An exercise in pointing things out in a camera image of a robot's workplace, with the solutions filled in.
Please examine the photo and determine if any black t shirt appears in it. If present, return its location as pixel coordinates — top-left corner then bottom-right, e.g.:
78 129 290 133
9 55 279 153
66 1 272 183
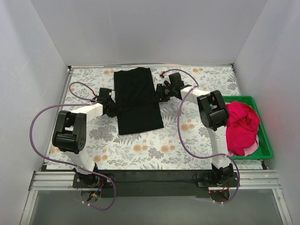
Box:
114 67 164 135

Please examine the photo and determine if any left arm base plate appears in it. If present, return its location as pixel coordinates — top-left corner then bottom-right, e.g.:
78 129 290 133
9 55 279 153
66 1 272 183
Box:
72 168 113 188

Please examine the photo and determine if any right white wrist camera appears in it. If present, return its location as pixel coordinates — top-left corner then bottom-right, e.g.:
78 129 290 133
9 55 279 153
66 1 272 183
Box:
159 71 170 86

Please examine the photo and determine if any green plastic bin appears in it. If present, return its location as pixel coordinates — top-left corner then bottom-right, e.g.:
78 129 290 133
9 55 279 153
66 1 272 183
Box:
224 96 273 159

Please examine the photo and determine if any pink t shirt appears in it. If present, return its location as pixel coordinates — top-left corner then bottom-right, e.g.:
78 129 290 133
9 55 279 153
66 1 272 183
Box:
228 136 259 157

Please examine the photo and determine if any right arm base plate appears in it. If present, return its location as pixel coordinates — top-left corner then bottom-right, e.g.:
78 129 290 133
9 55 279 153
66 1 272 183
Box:
192 166 238 191

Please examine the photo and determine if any floral table mat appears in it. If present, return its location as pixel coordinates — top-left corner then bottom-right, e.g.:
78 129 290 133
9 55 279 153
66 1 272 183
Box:
44 66 243 170

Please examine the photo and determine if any aluminium frame rail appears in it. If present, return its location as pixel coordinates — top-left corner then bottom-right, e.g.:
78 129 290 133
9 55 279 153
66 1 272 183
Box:
30 170 281 190

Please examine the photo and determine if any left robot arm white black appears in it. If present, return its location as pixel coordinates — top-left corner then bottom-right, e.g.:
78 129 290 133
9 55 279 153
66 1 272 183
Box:
52 88 119 188

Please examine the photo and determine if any red t shirt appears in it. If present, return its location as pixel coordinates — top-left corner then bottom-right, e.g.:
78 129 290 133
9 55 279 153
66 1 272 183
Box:
226 101 261 156

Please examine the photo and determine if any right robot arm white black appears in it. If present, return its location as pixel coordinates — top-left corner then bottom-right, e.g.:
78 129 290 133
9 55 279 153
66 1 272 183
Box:
153 73 233 186

